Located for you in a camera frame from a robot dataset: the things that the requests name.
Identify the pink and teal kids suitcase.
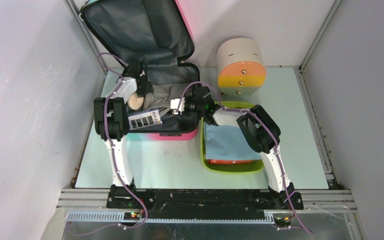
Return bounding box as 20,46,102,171
79,0,203,142

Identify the green plastic bin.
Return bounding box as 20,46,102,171
199,119,264,174

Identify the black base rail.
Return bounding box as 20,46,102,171
106,186,304,221

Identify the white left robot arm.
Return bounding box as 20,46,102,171
93,60,146,189

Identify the light blue garment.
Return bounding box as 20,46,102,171
203,123,261,161

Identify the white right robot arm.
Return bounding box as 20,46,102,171
174,81,295,209

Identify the grey ribbed garment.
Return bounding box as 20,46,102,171
142,83,188,115

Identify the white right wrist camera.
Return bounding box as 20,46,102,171
170,97,185,115

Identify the beige orange round storage box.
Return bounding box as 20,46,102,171
216,38,267,96

